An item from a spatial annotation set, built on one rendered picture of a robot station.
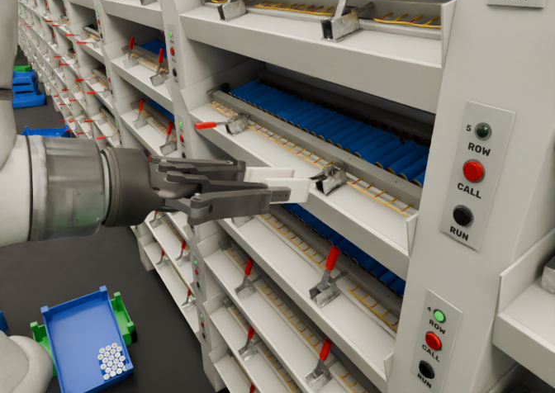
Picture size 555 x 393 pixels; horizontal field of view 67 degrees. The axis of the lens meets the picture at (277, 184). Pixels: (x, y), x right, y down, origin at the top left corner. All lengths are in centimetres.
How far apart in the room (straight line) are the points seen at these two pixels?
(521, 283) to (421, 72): 20
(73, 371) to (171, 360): 30
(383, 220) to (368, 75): 17
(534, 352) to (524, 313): 3
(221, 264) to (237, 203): 65
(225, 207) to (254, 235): 40
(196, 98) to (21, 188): 60
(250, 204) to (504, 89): 24
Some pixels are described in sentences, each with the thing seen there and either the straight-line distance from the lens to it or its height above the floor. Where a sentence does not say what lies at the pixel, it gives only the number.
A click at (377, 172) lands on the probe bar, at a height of 94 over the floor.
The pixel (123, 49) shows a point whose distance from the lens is 156.
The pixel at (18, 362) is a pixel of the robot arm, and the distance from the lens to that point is 103.
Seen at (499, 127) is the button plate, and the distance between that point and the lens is 36.
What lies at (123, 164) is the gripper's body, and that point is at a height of 101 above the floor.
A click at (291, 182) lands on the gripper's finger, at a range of 49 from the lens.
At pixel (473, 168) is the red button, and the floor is 102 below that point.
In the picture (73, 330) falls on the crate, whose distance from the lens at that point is 161.
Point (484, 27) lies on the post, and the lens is 36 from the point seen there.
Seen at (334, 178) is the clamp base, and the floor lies 92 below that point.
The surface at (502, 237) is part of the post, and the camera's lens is 38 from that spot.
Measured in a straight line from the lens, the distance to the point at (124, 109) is 162.
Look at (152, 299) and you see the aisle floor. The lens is 179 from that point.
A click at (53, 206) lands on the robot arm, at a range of 37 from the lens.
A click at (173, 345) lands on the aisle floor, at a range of 160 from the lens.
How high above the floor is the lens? 116
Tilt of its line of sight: 27 degrees down
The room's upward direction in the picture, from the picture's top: straight up
